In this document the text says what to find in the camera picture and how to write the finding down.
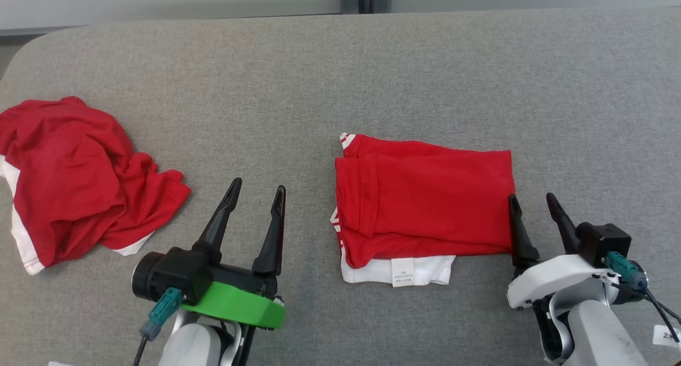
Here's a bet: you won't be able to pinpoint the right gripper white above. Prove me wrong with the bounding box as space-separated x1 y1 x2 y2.
506 193 620 309

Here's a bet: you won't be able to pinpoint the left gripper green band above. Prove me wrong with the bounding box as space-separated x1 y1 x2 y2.
181 178 287 330

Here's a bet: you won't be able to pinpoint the red shorts with white stripe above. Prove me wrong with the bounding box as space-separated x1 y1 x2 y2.
0 96 191 275

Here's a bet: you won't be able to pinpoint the small white paper label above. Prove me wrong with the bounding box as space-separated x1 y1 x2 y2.
653 325 681 350

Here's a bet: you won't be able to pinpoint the grey fabric padded surface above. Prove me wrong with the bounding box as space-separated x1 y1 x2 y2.
0 7 681 366

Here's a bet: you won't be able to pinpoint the black cable with teal plug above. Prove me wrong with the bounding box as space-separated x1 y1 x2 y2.
133 287 184 366
605 252 681 343

